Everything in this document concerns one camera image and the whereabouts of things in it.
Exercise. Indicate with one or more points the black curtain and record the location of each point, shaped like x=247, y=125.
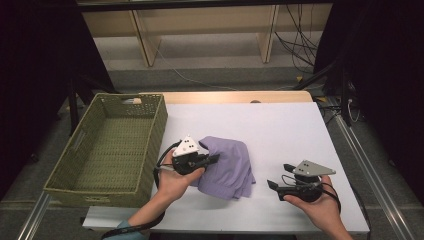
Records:
x=33, y=66
x=383, y=66

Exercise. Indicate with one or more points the aluminium rail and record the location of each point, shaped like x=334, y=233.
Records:
x=368, y=166
x=33, y=216

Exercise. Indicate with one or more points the purple shorts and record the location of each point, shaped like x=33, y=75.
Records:
x=230, y=170

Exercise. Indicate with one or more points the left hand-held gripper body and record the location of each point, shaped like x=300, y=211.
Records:
x=186, y=148

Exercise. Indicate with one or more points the black crossbar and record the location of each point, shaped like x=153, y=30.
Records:
x=200, y=4

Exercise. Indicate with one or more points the white table board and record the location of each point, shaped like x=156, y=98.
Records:
x=266, y=126

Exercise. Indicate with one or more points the green woven basket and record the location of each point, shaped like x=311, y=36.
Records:
x=110, y=150

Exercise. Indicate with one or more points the person's right hand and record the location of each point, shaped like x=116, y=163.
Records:
x=323, y=211

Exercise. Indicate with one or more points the person's left hand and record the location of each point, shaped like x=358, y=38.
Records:
x=173, y=186

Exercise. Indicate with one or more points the beige wooden shelf unit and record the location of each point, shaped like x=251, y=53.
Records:
x=200, y=20

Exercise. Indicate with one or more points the black metal stand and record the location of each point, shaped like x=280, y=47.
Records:
x=313, y=75
x=72, y=106

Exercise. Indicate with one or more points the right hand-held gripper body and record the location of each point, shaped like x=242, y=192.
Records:
x=313, y=169

